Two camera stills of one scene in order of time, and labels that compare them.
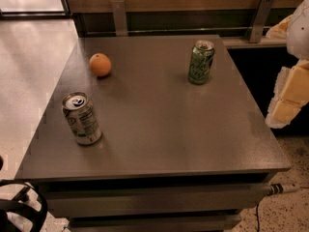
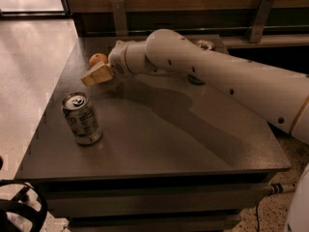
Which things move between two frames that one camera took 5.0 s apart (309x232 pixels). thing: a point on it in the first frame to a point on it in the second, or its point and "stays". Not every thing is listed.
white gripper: x=299 y=33 to x=117 y=62
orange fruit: x=99 y=64 stays
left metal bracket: x=119 y=12 stays
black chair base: x=21 y=206 stays
